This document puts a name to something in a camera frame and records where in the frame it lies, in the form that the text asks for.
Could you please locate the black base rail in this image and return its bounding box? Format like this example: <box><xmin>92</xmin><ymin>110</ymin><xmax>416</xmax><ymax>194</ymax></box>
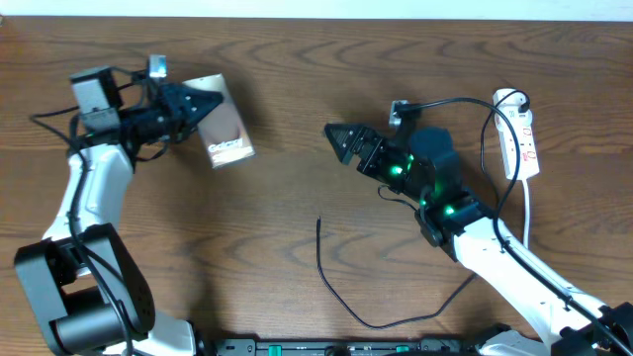
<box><xmin>215</xmin><ymin>338</ymin><xmax>480</xmax><ymax>356</ymax></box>

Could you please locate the white power strip cord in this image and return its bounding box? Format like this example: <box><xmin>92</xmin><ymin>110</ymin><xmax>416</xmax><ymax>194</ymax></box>
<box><xmin>521</xmin><ymin>178</ymin><xmax>532</xmax><ymax>251</ymax></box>

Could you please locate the white power strip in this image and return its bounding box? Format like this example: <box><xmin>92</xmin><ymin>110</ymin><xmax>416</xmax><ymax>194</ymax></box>
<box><xmin>493</xmin><ymin>88</ymin><xmax>540</xmax><ymax>181</ymax></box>

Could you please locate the black charger cable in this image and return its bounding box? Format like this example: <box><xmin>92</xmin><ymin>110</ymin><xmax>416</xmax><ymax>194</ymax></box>
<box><xmin>316</xmin><ymin>89</ymin><xmax>532</xmax><ymax>331</ymax></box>

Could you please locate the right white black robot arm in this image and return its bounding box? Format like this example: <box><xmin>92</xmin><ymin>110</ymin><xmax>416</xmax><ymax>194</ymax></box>
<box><xmin>324</xmin><ymin>124</ymin><xmax>632</xmax><ymax>355</ymax></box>

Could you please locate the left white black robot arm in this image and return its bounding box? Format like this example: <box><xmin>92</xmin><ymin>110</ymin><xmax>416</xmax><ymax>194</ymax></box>
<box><xmin>14</xmin><ymin>64</ymin><xmax>226</xmax><ymax>355</ymax></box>

